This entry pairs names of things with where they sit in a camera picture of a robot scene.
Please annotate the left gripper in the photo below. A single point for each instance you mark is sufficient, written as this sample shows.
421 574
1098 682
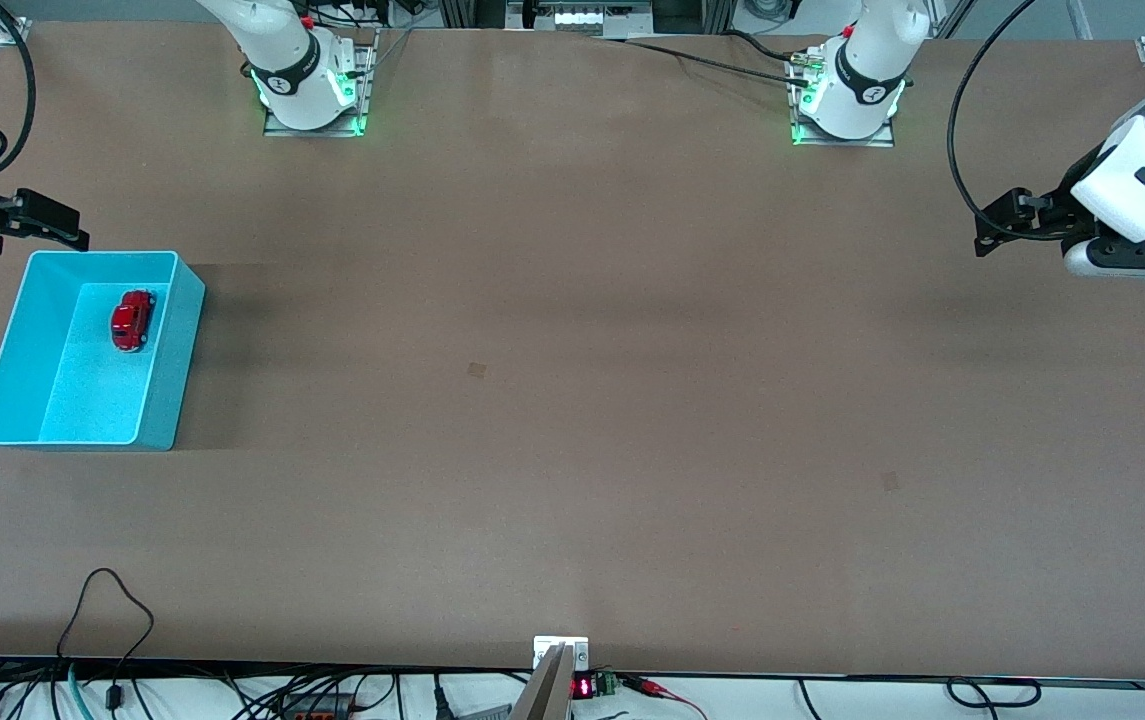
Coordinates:
1059 211

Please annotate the red beetle toy car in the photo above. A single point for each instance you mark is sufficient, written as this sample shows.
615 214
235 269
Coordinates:
132 320

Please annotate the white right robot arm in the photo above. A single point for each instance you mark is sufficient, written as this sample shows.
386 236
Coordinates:
282 60

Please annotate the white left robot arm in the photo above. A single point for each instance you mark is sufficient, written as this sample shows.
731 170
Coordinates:
862 70

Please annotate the blue plastic box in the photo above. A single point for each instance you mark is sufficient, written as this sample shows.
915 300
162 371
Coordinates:
82 400

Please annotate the silver equipment box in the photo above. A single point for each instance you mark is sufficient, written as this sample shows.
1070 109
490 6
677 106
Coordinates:
582 17

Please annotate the small square tape patch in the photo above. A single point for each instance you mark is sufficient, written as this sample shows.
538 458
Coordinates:
477 370

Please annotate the black power strip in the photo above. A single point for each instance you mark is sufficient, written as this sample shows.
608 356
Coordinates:
317 708

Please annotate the red LED display module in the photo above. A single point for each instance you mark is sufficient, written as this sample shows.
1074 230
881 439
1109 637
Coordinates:
583 687

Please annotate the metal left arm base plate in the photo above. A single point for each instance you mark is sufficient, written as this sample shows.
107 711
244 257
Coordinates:
847 143

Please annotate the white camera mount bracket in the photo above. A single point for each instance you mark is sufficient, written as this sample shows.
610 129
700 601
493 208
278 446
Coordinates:
544 648

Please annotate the grey camera pole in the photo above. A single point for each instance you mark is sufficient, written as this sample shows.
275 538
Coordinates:
547 695

